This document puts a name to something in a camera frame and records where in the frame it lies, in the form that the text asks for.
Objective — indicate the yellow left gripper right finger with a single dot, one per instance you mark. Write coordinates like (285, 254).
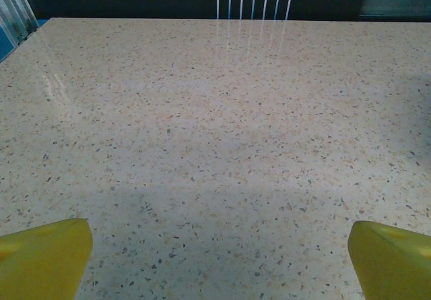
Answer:
(394, 266)

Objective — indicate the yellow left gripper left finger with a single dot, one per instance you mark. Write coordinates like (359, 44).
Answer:
(40, 266)

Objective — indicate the aluminium left frame post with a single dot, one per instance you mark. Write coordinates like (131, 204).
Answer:
(13, 6)

